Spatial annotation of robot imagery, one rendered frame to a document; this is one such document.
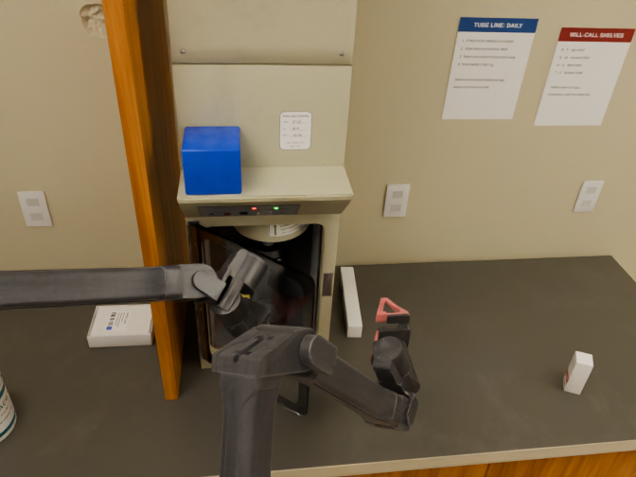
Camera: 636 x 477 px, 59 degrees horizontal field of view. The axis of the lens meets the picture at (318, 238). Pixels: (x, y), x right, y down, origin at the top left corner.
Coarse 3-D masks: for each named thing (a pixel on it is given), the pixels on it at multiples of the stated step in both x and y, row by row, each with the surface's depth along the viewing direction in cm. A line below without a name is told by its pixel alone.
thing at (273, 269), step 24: (216, 240) 112; (216, 264) 116; (264, 288) 111; (288, 288) 107; (312, 288) 103; (288, 312) 110; (312, 312) 107; (216, 336) 129; (288, 384) 122; (288, 408) 126
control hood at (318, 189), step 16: (256, 176) 107; (272, 176) 108; (288, 176) 108; (304, 176) 108; (320, 176) 109; (336, 176) 109; (256, 192) 102; (272, 192) 103; (288, 192) 103; (304, 192) 103; (320, 192) 104; (336, 192) 104; (352, 192) 105; (192, 208) 105; (304, 208) 110; (320, 208) 111; (336, 208) 112
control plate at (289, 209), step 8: (200, 208) 105; (208, 208) 105; (216, 208) 106; (224, 208) 106; (232, 208) 106; (240, 208) 107; (248, 208) 107; (256, 208) 107; (264, 208) 108; (272, 208) 108; (280, 208) 108; (288, 208) 109; (296, 208) 109; (208, 216) 112; (216, 216) 112; (224, 216) 112
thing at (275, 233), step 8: (280, 224) 123; (288, 224) 123; (296, 224) 125; (304, 224) 127; (240, 232) 125; (248, 232) 124; (256, 232) 123; (264, 232) 123; (272, 232) 123; (280, 232) 123; (288, 232) 124; (296, 232) 125; (264, 240) 123; (272, 240) 123; (280, 240) 123
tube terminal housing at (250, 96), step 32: (192, 64) 98; (224, 64) 99; (256, 64) 100; (288, 64) 100; (320, 64) 101; (192, 96) 101; (224, 96) 102; (256, 96) 102; (288, 96) 103; (320, 96) 104; (256, 128) 106; (320, 128) 108; (256, 160) 110; (288, 160) 111; (320, 160) 112; (224, 224) 118; (256, 224) 119; (320, 288) 135; (320, 320) 137
